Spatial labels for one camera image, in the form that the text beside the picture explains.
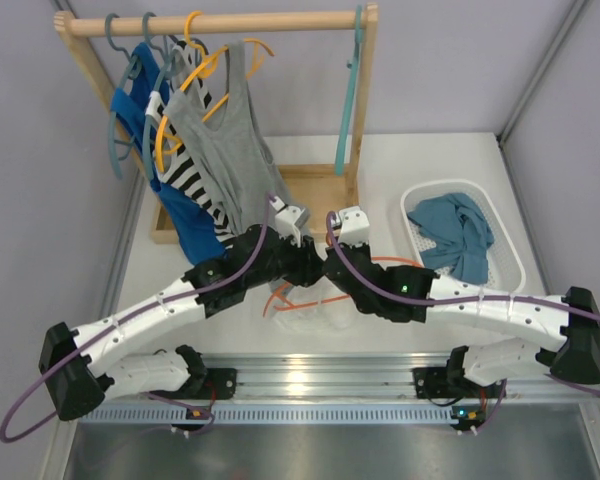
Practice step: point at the white tank top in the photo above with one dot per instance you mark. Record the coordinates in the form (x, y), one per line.
(326, 319)

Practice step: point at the grey tank top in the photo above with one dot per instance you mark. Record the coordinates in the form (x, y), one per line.
(236, 165)

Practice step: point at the wooden clothes rack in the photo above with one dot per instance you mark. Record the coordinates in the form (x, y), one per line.
(315, 185)

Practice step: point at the aluminium mounting rail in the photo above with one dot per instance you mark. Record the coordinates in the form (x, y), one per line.
(324, 378)

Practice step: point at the teal blue garment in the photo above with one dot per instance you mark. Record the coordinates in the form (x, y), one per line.
(461, 234)

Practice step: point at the teal hanger right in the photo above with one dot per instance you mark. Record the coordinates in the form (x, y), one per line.
(353, 66)

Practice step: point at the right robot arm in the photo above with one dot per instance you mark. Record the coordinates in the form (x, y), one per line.
(556, 335)

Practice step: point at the orange plastic hanger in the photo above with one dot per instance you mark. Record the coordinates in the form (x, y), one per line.
(280, 303)

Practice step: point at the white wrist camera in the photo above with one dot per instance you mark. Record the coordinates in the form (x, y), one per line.
(351, 226)
(289, 220)

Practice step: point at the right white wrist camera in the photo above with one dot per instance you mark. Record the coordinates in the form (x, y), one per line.
(351, 226)

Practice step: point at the slotted cable duct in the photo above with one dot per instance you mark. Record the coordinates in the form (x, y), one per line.
(285, 414)

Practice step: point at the grey-blue hanger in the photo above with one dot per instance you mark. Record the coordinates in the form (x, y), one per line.
(160, 88)
(122, 134)

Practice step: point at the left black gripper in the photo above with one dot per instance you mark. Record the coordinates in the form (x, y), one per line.
(307, 265)

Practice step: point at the yellow plastic hanger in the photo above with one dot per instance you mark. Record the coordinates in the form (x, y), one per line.
(168, 144)

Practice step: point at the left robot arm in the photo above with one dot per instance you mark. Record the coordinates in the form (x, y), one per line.
(85, 366)

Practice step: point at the white plastic laundry basket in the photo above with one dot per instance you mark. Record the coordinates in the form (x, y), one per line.
(505, 269)

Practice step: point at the grey-blue hanger far left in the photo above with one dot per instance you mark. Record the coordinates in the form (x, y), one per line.
(122, 134)

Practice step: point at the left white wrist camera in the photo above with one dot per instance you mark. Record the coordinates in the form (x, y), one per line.
(289, 220)

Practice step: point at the black white striped top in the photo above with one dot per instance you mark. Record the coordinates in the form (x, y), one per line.
(183, 174)

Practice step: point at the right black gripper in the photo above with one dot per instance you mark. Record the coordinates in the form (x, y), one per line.
(366, 248)

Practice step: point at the blue tank top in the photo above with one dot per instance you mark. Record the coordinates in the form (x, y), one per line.
(194, 232)

